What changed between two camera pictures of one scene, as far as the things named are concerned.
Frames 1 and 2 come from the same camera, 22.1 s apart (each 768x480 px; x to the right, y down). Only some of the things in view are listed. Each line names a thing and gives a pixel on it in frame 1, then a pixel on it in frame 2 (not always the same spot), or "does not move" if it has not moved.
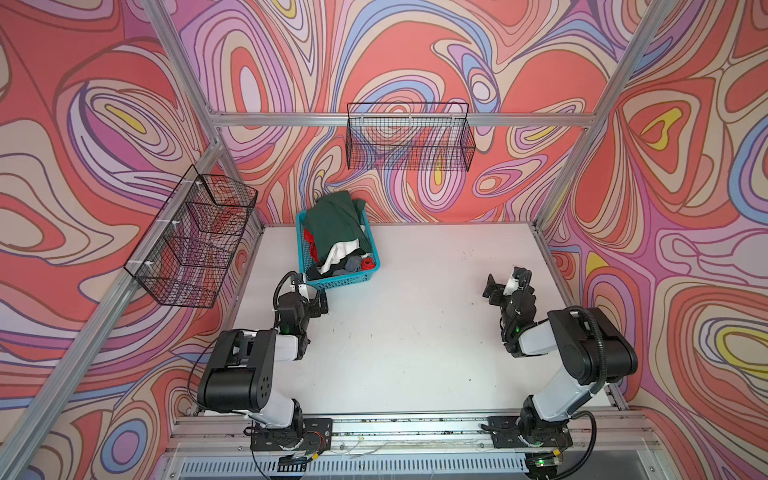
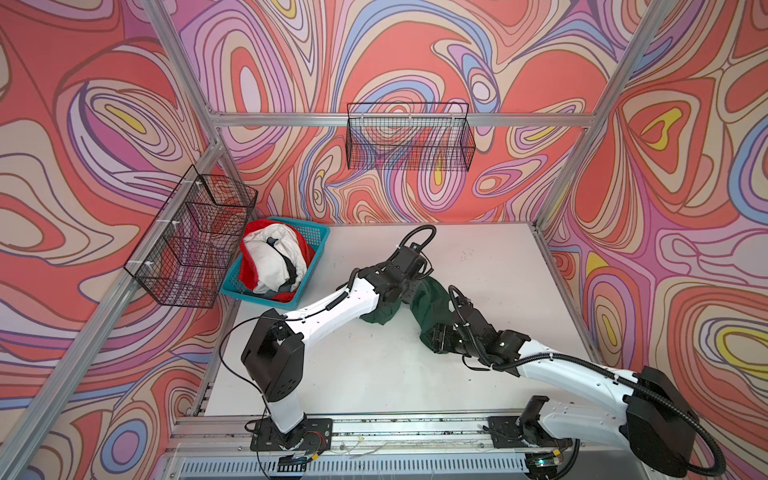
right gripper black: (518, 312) to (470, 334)
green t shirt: (336, 219) to (428, 303)
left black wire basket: (187, 253) does not move
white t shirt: (338, 252) to (271, 271)
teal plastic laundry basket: (331, 279) to (318, 234)
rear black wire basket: (409, 136) does not move
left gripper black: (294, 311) to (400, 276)
